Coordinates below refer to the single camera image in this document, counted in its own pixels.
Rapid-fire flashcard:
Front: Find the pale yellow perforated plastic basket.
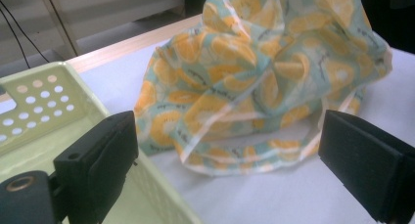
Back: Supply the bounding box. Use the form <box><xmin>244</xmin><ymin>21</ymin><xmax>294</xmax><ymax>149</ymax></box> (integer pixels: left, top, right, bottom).
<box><xmin>0</xmin><ymin>61</ymin><xmax>204</xmax><ymax>224</ymax></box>

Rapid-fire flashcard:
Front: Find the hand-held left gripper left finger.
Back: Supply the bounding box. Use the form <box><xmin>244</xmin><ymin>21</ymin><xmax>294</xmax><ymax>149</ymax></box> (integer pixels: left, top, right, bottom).
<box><xmin>53</xmin><ymin>111</ymin><xmax>140</xmax><ymax>224</ymax></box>

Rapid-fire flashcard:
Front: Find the orange slice print cloth bag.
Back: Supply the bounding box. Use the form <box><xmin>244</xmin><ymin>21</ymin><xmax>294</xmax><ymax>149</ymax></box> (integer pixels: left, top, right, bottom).
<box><xmin>133</xmin><ymin>0</ymin><xmax>394</xmax><ymax>178</ymax></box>

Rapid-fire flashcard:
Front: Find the black cable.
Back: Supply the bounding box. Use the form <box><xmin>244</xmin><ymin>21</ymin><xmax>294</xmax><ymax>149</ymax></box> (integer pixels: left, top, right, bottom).
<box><xmin>0</xmin><ymin>8</ymin><xmax>31</xmax><ymax>69</ymax></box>
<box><xmin>0</xmin><ymin>0</ymin><xmax>51</xmax><ymax>64</ymax></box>

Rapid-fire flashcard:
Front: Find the metal stand leg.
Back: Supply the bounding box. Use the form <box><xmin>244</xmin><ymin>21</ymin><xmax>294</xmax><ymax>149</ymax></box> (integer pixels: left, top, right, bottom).
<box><xmin>36</xmin><ymin>0</ymin><xmax>82</xmax><ymax>59</ymax></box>

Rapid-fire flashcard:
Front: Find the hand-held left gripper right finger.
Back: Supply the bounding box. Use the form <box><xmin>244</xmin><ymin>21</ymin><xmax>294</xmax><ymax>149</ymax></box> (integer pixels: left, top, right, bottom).
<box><xmin>317</xmin><ymin>110</ymin><xmax>415</xmax><ymax>224</ymax></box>

